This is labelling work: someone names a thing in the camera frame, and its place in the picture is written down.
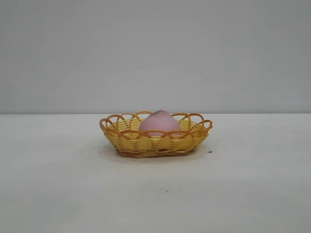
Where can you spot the pink peach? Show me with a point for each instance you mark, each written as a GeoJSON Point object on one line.
{"type": "Point", "coordinates": [160, 122]}

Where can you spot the yellow woven plastic basket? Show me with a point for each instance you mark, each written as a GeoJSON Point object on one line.
{"type": "Point", "coordinates": [136, 145]}

